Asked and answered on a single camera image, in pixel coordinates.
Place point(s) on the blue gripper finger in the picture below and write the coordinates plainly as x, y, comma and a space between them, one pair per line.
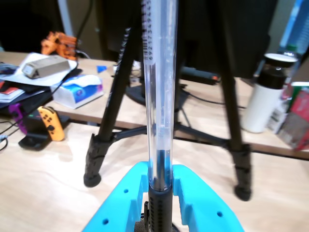
207, 207
116, 207

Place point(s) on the clear barcode pen black grip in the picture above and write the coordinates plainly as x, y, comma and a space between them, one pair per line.
159, 96

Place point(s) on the orange printed robot arm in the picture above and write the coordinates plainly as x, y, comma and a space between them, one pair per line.
60, 43

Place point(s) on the black controller charging dock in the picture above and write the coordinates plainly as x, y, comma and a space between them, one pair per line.
32, 142

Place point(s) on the orange game controller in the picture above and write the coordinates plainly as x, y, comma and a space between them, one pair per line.
51, 123

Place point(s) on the white thermos black lid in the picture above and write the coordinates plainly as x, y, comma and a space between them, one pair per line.
259, 108

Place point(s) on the white blue tissue pack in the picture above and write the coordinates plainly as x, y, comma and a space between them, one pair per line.
77, 91

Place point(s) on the red snack package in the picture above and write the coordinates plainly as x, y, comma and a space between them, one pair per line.
299, 116

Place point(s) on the black power strip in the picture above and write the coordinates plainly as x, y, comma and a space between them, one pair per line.
198, 73

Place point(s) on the purple game controller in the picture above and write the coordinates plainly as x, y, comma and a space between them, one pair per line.
17, 113

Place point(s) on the black flat bag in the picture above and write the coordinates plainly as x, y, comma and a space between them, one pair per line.
36, 96

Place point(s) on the small blue triangle piece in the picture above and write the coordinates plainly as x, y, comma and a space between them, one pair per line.
101, 68

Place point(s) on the white paper sheets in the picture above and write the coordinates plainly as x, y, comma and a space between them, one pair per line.
43, 81

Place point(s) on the red white booklet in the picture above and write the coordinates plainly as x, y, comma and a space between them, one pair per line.
10, 91

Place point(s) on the grey brown cardboard box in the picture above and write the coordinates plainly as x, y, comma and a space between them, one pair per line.
46, 66

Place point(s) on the black computer monitor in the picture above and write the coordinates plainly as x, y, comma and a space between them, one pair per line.
251, 36

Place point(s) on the clear plastic water bottle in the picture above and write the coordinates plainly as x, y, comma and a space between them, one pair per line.
297, 31

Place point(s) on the black camera tripod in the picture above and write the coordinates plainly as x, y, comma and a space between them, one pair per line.
94, 154

